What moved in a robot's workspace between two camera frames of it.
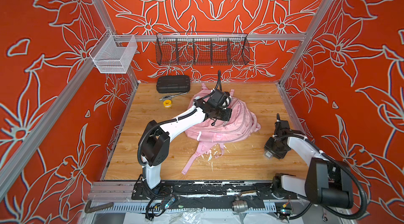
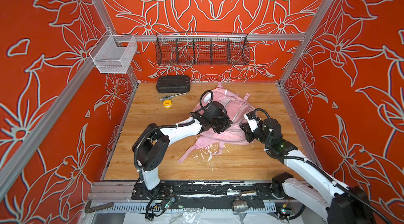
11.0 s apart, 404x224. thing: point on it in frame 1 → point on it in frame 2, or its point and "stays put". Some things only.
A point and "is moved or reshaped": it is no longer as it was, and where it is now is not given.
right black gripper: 268,144 → 249,133
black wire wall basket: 197,49 stays put
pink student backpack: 211,133 is moved or reshaped
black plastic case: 173,84 stays put
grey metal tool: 169,97 stays put
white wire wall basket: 113,53 stays put
